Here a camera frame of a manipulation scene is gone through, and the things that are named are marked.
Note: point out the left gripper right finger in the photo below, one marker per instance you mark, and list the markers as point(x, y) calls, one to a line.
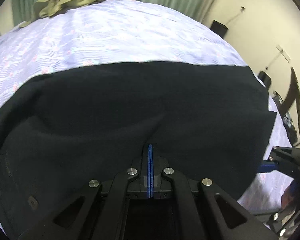
point(177, 198)

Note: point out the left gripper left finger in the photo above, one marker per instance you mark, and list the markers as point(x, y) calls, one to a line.
point(126, 185)

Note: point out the black pants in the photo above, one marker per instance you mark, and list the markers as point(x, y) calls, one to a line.
point(60, 130)

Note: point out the black curved chair back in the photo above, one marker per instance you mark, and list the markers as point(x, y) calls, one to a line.
point(292, 95)

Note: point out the black speaker box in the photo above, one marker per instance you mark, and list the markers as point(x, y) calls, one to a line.
point(219, 28)

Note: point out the olive green garment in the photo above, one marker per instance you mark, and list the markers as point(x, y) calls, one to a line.
point(52, 8)

